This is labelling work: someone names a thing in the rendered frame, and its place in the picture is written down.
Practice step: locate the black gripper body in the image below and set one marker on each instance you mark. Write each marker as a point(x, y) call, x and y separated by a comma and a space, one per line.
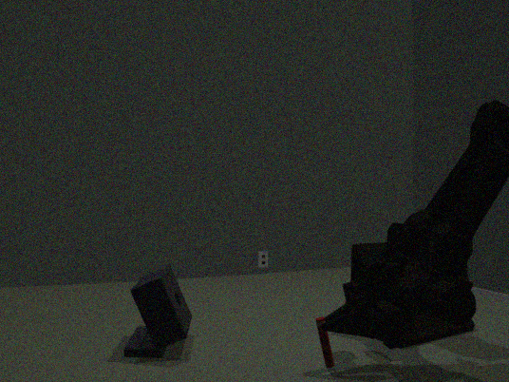
point(388, 315)

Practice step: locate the dark grey flat panel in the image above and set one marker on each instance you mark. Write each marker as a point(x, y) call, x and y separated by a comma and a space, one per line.
point(164, 311)

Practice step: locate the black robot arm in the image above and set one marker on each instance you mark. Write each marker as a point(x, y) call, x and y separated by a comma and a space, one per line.
point(440, 236)

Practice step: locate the dark red peg with white band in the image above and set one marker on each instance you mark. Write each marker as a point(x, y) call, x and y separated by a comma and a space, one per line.
point(325, 343)

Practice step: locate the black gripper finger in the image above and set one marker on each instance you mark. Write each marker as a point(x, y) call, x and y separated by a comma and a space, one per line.
point(348, 306)
point(355, 322)

